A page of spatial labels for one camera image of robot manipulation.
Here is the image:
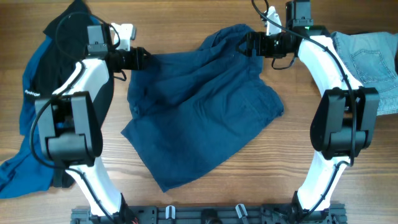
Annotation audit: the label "navy blue shorts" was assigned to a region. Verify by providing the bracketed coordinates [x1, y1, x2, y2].
[122, 24, 284, 191]

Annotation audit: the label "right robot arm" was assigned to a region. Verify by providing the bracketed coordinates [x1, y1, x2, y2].
[236, 1, 379, 222]

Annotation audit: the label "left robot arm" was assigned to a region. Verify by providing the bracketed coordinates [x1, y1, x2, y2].
[31, 22, 150, 223]

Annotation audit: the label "black folded garment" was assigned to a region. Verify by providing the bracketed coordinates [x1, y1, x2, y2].
[330, 31, 397, 37]

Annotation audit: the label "light blue denim jeans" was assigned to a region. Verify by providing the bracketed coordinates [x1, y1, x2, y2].
[331, 32, 397, 116]

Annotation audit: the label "blue t-shirt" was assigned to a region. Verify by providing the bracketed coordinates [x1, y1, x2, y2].
[0, 15, 100, 200]

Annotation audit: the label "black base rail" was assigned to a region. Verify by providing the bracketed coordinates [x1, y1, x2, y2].
[70, 203, 348, 224]

